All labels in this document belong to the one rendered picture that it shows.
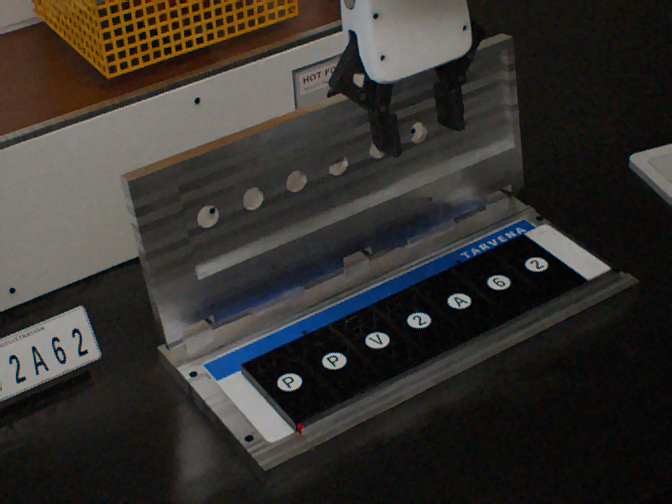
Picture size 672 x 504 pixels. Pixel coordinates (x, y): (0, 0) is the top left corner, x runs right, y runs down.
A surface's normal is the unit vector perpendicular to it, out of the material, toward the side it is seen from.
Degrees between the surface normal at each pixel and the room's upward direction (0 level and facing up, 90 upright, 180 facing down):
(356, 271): 90
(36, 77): 0
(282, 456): 0
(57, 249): 90
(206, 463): 0
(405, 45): 77
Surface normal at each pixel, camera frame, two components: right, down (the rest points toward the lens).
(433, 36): 0.52, 0.29
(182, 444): -0.05, -0.80
